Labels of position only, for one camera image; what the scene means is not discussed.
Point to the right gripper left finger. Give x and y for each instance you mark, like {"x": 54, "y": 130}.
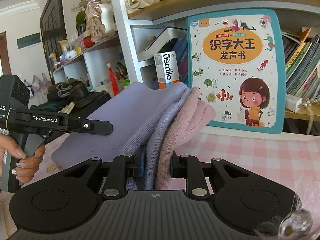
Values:
{"x": 120, "y": 169}

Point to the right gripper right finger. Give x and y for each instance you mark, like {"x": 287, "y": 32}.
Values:
{"x": 189, "y": 168}

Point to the purple and pink sweater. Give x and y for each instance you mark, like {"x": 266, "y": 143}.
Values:
{"x": 160, "y": 119}

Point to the person's left hand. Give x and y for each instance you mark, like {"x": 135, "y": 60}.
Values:
{"x": 27, "y": 166}

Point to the black leather shoe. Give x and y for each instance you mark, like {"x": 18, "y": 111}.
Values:
{"x": 74, "y": 91}

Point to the red tassel ornament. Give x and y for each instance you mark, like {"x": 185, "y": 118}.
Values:
{"x": 115, "y": 88}

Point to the white usmile box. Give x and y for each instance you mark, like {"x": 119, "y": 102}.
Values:
{"x": 166, "y": 69}

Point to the teal children's character book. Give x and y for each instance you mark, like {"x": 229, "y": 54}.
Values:
{"x": 236, "y": 59}

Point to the floral fabric bag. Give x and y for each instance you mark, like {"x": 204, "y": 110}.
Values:
{"x": 100, "y": 20}

